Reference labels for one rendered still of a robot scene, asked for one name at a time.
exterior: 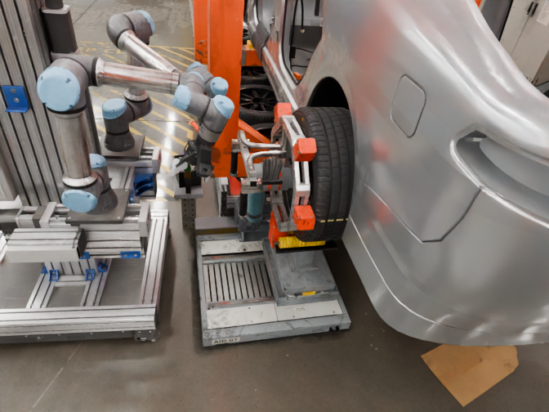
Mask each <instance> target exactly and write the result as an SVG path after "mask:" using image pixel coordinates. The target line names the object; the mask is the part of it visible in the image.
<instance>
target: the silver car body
mask: <svg viewBox="0 0 549 412"><path fill-rule="evenodd" d="M513 1H514V0H485V3H484V5H483V7H482V10H481V11H480V9H479V8H478V6H477V5H476V3H475V0H244V11H243V17H245V19H246V22H247V24H248V38H249V40H250V42H251V44H252V36H253V33H254V31H256V29H257V24H258V22H259V21H260V22H261V23H262V25H263V26H264V27H265V28H266V29H267V31H268V32H269V34H270V36H269V37H268V38H267V40H266V45H265V46H264V47H263V48H262V53H261V65H262V67H263V69H264V71H265V72H266V75H267V78H268V79H269V81H270V84H271V86H272V88H273V91H274V94H275V97H276V99H277V102H278V103H291V105H292V112H293V111H294V110H295V109H297V108H299V107H305V106H306V102H307V99H308V96H309V95H310V92H311V89H312V88H313V86H314V85H315V83H316V82H317V81H318V79H319V78H321V77H322V76H324V75H325V74H331V75H332V76H334V77H335V78H336V79H337V80H338V81H339V82H340V84H341V85H342V87H343V89H344V92H345V94H346V98H347V100H348V103H349V107H350V113H351V118H352V123H353V130H354V139H355V179H354V188H353V195H352V201H351V206H350V214H349V217H348V221H347V224H346V229H345V231H344V234H343V236H342V238H341V239H342V241H343V243H344V245H345V247H346V250H347V252H348V253H349V255H350V259H351V261H352V262H353V264H354V266H355V269H356V270H357V273H358V275H359V278H360V279H361V281H362V283H363V285H364V288H365V290H366V292H367V294H368V296H369V298H370V300H371V302H372V304H373V306H374V308H375V310H376V312H377V314H378V315H379V316H380V317H381V318H382V319H383V320H384V321H385V322H386V323H387V324H388V325H389V326H390V327H391V328H393V329H395V330H396V331H398V332H400V333H402V334H405V335H408V336H409V337H412V338H417V339H421V340H423V341H427V342H432V343H441V344H448V345H457V346H473V347H496V346H514V345H525V344H535V343H549V81H546V82H545V83H541V84H539V85H536V86H533V85H532V84H531V83H530V82H529V80H528V79H527V78H526V77H525V76H524V75H523V74H522V72H521V71H520V69H519V68H518V67H517V65H516V63H515V62H514V61H513V60H512V58H511V57H510V55H509V54H508V53H507V51H506V50H505V49H504V47H503V46H502V44H501V43H500V40H501V37H502V33H503V30H504V28H505V25H506V22H507V18H508V16H509V13H510V10H511V6H512V3H513Z"/></svg>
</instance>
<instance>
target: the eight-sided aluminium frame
mask: <svg viewBox="0 0 549 412"><path fill-rule="evenodd" d="M283 129H284V131H285V133H286V136H287V137H288V140H289V143H290V146H291V152H292V174H293V196H292V205H291V210H290V216H289V218H288V214H287V211H286V208H285V207H284V204H283V195H282V191H281V190H277V194H278V196H275V191H274V190H272V191H270V205H271V208H272V209H273V213H274V218H275V220H276V223H277V226H278V230H279V232H289V231H297V228H296V226H295V223H294V221H293V219H292V215H293V210H294V206H297V205H298V203H299V198H300V197H301V204H300V205H307V204H308V199H309V196H310V180H309V169H308V161H302V162H301V170H302V181H303V182H300V174H299V163H298V162H295V160H294V153H293V146H294V144H295V143H296V141H297V139H298V138H306V136H304V134H303V132H302V130H301V128H300V126H299V124H298V123H297V121H296V118H295V117H294V115H281V117H279V120H278V122H277V123H276V124H275V125H274V127H273V128H272V131H271V139H270V144H275V142H276V139H279V141H278V144H279V142H280V141H281V140H282V133H283ZM293 130H294V132H295V133H296V136H295V134H294V132H293ZM277 207H280V211H281V214H282V217H283V221H284V222H282V220H281V217H280V215H279V210H278V208H277Z"/></svg>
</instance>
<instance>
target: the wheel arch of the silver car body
mask: <svg viewBox="0 0 549 412"><path fill-rule="evenodd" d="M305 107H342V108H346V109H348V110H350V107H349V103H348V100H347V98H346V94H345V92H344V89H343V87H342V85H341V84H340V82H339V81H338V80H337V79H336V78H335V77H334V76H332V75H331V74H325V75H324V76H322V77H321V78H319V79H318V81H317V82H316V83H315V85H314V86H313V88H312V89H311V92H310V95H309V96H308V99H307V102H306V106H305Z"/></svg>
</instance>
